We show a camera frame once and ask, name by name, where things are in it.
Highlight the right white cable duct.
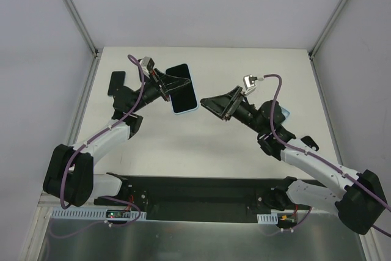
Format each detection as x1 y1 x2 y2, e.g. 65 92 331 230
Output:
257 213 279 225

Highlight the aluminium corner post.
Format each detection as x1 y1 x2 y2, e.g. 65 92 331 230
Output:
309 0 350 61
62 0 99 57

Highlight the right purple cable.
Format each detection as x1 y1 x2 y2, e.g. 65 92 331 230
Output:
262 73 391 239

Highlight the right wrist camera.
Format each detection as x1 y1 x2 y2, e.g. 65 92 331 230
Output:
243 75 258 96

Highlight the white cable duct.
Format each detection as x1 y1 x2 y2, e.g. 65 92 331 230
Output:
257 213 279 225
51 208 147 221

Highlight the light blue phone case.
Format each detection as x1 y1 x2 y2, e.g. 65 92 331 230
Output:
282 108 290 119

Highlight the black cased phone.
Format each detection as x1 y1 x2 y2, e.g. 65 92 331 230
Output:
301 136 320 151

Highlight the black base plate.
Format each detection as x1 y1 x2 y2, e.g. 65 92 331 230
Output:
91 174 349 222

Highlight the aluminium frame rail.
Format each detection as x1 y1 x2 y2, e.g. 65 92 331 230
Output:
38 180 346 215

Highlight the left aluminium corner post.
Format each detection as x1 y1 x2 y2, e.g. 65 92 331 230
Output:
62 0 99 57

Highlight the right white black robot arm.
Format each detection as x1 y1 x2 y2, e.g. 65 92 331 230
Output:
200 86 387 235

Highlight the light blue cased phone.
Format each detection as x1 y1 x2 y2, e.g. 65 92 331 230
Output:
165 64 199 115

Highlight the right aluminium corner post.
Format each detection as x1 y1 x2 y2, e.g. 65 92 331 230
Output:
309 0 350 61

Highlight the left white cable duct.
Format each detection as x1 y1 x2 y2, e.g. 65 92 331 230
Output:
51 208 147 221

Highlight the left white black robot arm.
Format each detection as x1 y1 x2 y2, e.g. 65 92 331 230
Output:
43 69 191 209

